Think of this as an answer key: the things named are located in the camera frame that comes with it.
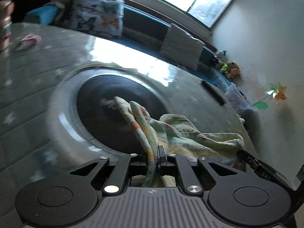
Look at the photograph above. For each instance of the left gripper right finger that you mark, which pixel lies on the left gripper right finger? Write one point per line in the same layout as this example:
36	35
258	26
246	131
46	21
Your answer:
162	159

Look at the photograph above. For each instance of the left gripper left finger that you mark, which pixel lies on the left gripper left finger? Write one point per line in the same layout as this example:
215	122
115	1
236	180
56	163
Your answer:
152	158

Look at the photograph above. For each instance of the colourful patterned child garment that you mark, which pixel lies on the colourful patterned child garment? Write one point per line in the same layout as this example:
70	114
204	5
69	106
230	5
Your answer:
179	136

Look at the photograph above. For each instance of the round black induction cooker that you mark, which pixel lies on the round black induction cooker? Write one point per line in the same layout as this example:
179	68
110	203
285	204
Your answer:
90	95

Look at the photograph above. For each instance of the clear plastic storage box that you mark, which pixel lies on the clear plastic storage box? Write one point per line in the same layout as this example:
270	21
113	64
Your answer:
238	102

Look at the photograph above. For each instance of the colourful paper pinwheel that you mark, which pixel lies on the colourful paper pinwheel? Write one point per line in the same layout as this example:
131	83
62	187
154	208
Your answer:
276	91

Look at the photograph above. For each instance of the black remote control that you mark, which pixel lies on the black remote control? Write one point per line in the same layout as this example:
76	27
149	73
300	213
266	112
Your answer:
213	92

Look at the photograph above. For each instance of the grey cushion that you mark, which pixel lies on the grey cushion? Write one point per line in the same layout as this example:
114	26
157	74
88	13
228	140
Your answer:
182	48

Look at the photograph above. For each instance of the teal bench sofa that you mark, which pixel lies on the teal bench sofa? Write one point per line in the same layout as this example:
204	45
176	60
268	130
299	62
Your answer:
146	33

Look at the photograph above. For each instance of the butterfly print pillow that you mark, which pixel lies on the butterfly print pillow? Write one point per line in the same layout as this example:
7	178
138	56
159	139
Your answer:
98	17

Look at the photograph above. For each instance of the small pink cloth item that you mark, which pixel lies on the small pink cloth item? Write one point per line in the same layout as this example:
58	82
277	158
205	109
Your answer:
28	42

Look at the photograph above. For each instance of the blue cushion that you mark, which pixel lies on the blue cushion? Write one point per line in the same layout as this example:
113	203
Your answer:
44	15

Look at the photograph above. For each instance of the pink bottle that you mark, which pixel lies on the pink bottle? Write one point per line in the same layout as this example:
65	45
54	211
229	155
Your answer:
6	9

